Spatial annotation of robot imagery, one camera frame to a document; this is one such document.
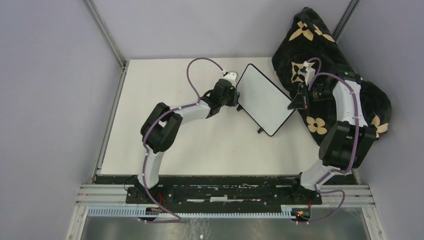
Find black blanket cream flowers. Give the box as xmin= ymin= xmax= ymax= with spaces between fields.
xmin=271 ymin=7 xmax=392 ymax=145

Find aluminium frame rails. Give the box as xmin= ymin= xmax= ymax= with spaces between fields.
xmin=65 ymin=0 xmax=388 ymax=240

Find light blue cable duct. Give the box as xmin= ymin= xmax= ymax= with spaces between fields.
xmin=86 ymin=206 xmax=294 ymax=219

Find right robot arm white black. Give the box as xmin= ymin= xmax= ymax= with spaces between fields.
xmin=288 ymin=67 xmax=376 ymax=204

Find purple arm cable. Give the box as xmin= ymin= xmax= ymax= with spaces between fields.
xmin=140 ymin=57 xmax=226 ymax=224
xmin=294 ymin=57 xmax=360 ymax=225

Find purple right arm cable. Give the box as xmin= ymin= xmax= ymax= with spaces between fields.
xmin=294 ymin=57 xmax=360 ymax=225

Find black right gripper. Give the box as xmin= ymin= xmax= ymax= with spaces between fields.
xmin=288 ymin=80 xmax=335 ymax=109

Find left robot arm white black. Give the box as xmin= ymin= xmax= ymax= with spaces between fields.
xmin=134 ymin=78 xmax=240 ymax=204

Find white whiteboard black frame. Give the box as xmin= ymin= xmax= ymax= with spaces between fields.
xmin=236 ymin=63 xmax=295 ymax=137

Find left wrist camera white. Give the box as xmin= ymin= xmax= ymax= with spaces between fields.
xmin=221 ymin=69 xmax=239 ymax=87

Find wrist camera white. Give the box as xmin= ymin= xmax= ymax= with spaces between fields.
xmin=297 ymin=61 xmax=316 ymax=86
xmin=221 ymin=69 xmax=239 ymax=87

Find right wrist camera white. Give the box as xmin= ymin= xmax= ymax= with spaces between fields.
xmin=297 ymin=61 xmax=316 ymax=86

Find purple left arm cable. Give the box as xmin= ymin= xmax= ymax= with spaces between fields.
xmin=140 ymin=57 xmax=226 ymax=224

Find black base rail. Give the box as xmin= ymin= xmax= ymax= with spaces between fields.
xmin=94 ymin=174 xmax=359 ymax=215

